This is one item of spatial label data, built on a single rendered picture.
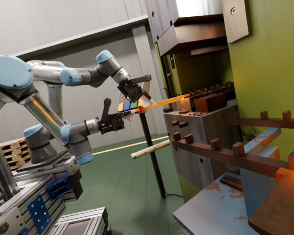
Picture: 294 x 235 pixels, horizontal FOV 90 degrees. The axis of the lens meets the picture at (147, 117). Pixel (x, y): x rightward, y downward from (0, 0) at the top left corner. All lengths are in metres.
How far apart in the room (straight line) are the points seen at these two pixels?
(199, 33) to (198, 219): 0.82
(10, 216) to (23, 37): 4.51
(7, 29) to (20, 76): 4.62
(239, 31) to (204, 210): 0.65
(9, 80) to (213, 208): 0.77
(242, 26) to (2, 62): 0.84
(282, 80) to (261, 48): 0.14
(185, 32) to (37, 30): 4.26
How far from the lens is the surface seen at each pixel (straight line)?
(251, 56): 0.73
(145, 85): 1.23
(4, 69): 0.68
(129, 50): 3.89
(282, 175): 0.22
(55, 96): 1.13
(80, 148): 0.72
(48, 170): 1.19
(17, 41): 5.08
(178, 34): 0.85
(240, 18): 0.74
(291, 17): 0.68
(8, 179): 1.15
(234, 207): 0.58
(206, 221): 0.54
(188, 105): 0.83
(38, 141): 1.17
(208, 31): 0.97
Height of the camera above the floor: 1.07
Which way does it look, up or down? 9 degrees down
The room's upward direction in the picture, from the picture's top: 14 degrees counter-clockwise
